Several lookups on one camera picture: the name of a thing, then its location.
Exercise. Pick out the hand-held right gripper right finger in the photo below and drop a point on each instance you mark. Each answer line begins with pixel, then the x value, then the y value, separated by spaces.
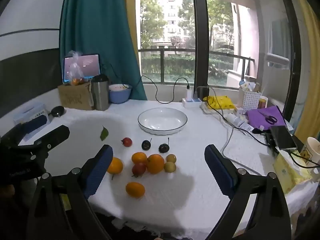
pixel 220 172

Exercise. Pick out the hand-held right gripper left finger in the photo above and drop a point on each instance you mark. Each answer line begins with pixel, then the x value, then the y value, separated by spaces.
pixel 98 172

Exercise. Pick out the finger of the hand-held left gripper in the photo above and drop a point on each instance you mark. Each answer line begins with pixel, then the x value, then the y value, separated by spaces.
pixel 56 133
pixel 35 124

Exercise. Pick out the orange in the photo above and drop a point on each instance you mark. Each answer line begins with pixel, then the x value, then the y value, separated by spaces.
pixel 139 158
pixel 135 189
pixel 155 163
pixel 115 165

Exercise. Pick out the small red plum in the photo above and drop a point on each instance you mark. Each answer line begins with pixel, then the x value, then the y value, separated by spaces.
pixel 138 169
pixel 126 141

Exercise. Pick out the small yellow-green fruit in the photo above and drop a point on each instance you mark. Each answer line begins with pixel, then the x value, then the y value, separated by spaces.
pixel 171 158
pixel 169 167

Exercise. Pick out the dark cherry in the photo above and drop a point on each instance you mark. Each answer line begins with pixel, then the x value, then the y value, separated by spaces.
pixel 146 145
pixel 163 148

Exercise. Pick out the white plate with dark rim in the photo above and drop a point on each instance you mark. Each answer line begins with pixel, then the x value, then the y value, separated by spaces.
pixel 162 121

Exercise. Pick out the light blue carton box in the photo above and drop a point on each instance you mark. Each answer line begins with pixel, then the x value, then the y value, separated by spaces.
pixel 30 111

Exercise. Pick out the black round puck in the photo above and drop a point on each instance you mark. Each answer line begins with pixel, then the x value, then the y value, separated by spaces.
pixel 58 111

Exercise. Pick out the green leaf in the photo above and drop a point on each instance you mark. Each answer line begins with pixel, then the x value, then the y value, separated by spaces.
pixel 104 133

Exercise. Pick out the brown cardboard box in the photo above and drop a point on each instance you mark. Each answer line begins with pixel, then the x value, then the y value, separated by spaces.
pixel 73 97

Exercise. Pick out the white tablecloth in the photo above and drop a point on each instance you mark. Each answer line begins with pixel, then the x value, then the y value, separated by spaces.
pixel 175 192

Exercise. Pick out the white tube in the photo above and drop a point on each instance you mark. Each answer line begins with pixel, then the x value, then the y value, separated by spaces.
pixel 237 122

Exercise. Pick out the steel thermos flask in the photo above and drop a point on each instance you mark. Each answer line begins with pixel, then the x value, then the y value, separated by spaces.
pixel 100 95

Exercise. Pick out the purple cloth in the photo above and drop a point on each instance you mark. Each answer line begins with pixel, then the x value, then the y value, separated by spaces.
pixel 260 120

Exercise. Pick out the clear plastic bag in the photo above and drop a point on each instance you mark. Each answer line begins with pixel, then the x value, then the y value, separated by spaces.
pixel 75 70

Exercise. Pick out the yellow plastic bag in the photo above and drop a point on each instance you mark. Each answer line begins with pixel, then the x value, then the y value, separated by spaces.
pixel 221 102

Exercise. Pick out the yellow tissue pack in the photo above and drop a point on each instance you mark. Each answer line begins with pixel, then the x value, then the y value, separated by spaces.
pixel 290 175

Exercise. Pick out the black phone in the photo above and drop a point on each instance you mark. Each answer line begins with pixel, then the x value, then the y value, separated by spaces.
pixel 282 137

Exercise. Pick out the black scissors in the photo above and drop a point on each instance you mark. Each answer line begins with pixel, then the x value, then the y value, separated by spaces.
pixel 271 119

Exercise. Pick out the blue bowl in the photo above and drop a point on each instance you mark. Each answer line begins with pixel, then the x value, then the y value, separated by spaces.
pixel 120 96

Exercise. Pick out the laptop screen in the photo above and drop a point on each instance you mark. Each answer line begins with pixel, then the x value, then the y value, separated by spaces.
pixel 87 66

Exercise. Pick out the white power strip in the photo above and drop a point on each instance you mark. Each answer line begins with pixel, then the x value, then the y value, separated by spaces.
pixel 191 103

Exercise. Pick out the white bowl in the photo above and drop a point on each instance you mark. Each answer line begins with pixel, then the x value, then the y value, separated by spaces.
pixel 116 87

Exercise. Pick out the white perforated basket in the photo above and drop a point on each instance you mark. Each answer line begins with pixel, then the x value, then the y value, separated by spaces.
pixel 250 97

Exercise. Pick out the small brown jar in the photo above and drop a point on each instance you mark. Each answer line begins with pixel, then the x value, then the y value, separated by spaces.
pixel 263 103

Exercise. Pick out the black charger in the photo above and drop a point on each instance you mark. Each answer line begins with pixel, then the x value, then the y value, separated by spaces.
pixel 203 91

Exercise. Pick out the white charger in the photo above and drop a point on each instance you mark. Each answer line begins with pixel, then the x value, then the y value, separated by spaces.
pixel 188 93

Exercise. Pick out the white bottle blue cap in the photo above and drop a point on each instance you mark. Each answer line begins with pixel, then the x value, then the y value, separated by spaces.
pixel 244 86

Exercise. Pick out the white cartoon mug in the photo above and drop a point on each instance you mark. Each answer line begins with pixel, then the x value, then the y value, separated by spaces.
pixel 311 152

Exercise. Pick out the teal curtain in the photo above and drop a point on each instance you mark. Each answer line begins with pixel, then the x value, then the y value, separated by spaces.
pixel 100 30

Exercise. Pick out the black balcony railing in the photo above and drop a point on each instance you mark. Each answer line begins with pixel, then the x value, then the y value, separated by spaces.
pixel 175 51

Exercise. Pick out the yellow curtain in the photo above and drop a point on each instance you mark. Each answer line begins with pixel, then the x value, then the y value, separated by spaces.
pixel 308 42
pixel 128 17

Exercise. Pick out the black window frame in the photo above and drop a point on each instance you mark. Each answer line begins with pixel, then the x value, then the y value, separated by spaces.
pixel 199 30

